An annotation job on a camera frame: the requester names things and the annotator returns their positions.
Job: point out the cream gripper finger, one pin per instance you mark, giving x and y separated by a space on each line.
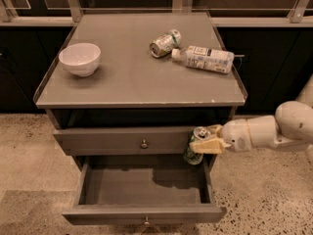
215 129
209 146

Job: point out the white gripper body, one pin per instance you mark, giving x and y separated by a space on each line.
237 135

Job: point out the dark green soda can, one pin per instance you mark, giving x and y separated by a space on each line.
194 157

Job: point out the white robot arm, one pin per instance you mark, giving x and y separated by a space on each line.
291 125

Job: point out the grey top drawer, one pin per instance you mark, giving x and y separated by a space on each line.
123 140

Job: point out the grey open middle drawer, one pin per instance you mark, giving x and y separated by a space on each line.
149 189

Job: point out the round metal drawer knob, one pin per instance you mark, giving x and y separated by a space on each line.
144 144

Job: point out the grey drawer cabinet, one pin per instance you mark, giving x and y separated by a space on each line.
131 88

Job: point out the silver green can lying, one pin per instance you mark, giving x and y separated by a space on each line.
165 43

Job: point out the clear plastic water bottle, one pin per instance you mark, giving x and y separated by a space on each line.
206 59

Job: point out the white ceramic bowl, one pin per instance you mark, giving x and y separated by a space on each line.
80 59

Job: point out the metal window frame rail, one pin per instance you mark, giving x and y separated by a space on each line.
223 13

